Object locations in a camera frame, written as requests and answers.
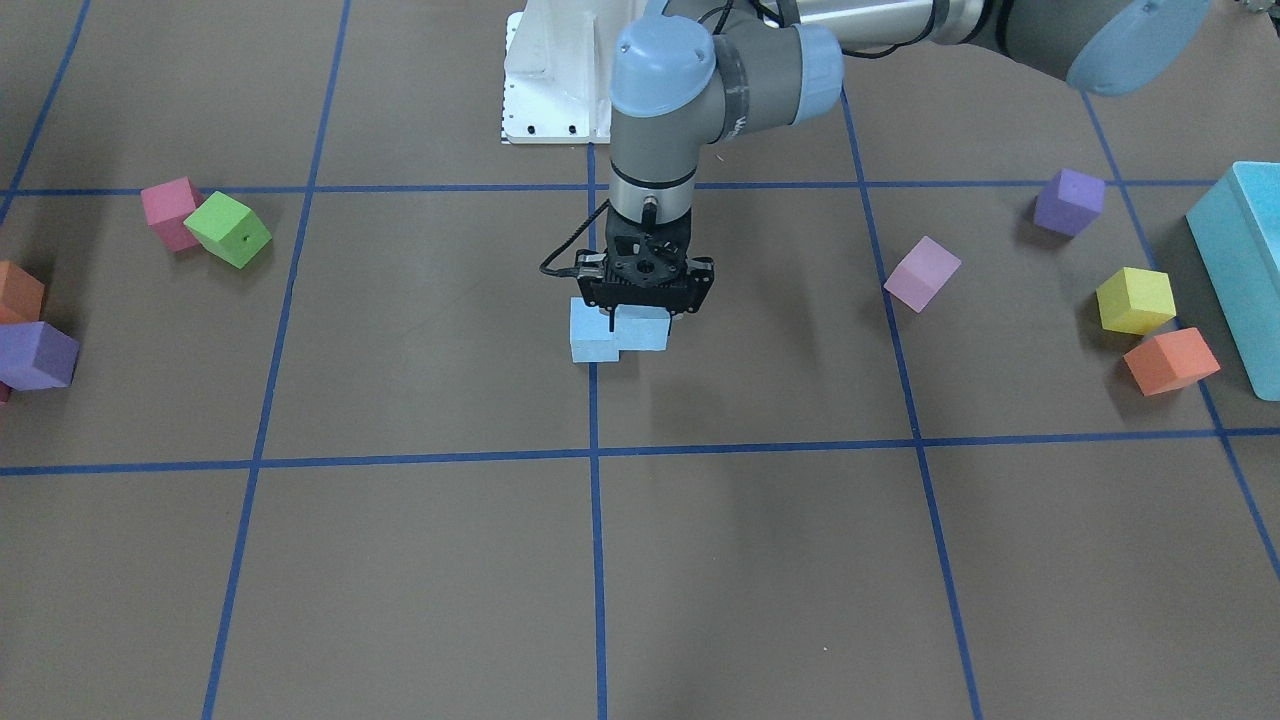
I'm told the purple foam block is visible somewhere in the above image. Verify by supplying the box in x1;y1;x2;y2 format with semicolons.
1032;168;1106;237
1;322;81;391

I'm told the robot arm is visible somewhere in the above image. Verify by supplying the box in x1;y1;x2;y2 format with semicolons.
539;1;1210;315

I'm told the pink foam block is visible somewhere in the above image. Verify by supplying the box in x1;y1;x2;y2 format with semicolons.
140;177;205;252

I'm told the orange foam block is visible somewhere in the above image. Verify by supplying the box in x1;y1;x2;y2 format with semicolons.
1123;328;1221;397
0;260;46;325

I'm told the yellow foam block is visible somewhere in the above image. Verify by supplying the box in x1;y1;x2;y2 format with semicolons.
1094;266;1178;336

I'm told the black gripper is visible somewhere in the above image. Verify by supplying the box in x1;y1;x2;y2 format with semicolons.
575;210;716;314

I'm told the lilac foam block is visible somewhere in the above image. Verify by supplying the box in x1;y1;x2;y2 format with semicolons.
883;236;963;314

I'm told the cyan plastic bin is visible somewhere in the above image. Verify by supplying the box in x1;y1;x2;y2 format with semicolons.
1185;161;1279;402

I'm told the light blue foam block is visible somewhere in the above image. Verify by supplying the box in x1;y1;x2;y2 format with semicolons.
570;297;621;364
612;305;672;352

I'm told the green foam block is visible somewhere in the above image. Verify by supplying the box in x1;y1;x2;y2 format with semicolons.
183;191;273;269

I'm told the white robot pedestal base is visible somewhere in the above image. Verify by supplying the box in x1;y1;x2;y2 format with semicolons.
500;1;643;145

